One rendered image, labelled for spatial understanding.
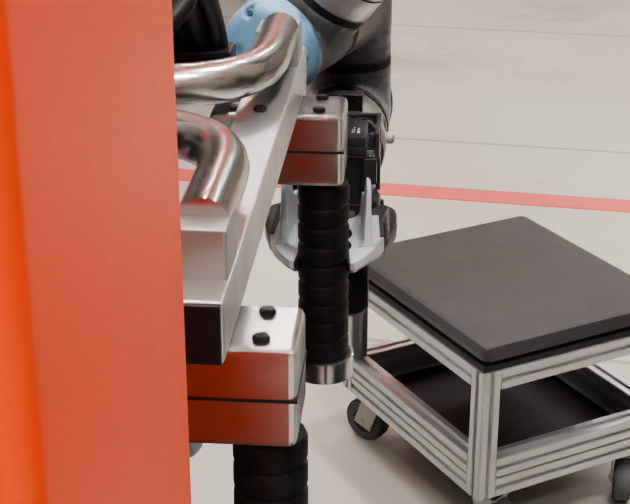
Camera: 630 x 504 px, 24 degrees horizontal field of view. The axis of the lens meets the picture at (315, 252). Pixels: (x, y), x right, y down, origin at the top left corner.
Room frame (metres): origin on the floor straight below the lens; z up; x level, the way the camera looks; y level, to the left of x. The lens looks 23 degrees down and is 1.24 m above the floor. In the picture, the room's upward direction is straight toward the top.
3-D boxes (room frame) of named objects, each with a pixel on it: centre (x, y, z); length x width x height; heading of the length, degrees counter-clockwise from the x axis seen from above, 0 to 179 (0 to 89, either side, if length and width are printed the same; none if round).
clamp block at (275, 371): (0.60, 0.05, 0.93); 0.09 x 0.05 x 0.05; 85
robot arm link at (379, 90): (1.24, -0.03, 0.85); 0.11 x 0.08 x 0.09; 175
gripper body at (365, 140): (1.08, -0.02, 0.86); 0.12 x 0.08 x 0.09; 175
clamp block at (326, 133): (0.94, 0.02, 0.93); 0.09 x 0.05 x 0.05; 85
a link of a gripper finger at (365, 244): (0.97, -0.04, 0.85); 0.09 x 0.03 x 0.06; 4
